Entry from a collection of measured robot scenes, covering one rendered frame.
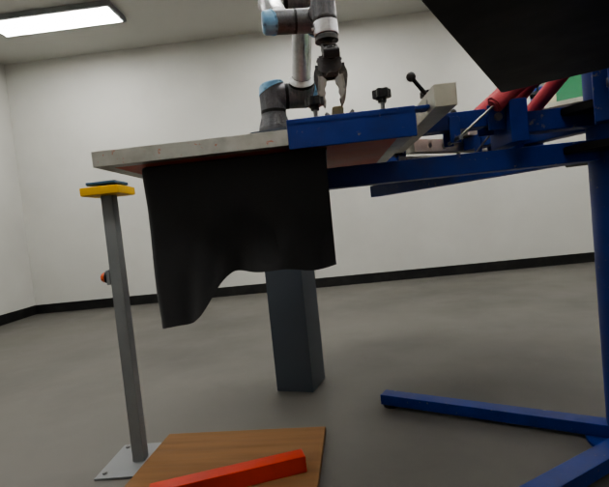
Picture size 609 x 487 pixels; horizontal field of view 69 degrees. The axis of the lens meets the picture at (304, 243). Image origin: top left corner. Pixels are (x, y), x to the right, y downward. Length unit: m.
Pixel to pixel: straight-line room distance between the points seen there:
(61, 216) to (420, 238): 4.26
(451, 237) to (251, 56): 3.11
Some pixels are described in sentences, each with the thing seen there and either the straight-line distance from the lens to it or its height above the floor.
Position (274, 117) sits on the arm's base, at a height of 1.25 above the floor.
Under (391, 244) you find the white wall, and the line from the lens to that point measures 5.21.
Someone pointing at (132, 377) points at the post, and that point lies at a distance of 1.68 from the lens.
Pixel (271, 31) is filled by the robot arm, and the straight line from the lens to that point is 1.56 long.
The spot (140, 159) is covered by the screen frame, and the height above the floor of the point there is 0.96.
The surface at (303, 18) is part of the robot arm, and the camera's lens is 1.56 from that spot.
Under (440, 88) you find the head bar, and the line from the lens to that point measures 1.08.
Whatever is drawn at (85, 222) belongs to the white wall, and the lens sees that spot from 5.90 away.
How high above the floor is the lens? 0.76
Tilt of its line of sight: 3 degrees down
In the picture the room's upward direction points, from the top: 6 degrees counter-clockwise
